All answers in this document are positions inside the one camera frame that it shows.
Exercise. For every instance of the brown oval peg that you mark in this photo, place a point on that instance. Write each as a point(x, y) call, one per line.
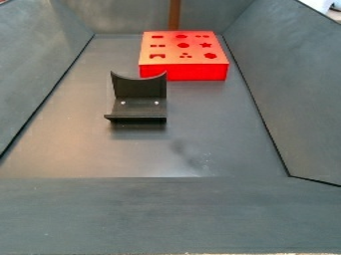
point(174, 14)

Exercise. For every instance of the red board with shaped holes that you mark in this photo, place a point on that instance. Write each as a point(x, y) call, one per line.
point(189, 55)

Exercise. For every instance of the dark grey curved holder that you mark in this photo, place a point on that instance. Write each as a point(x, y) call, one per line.
point(140, 98)

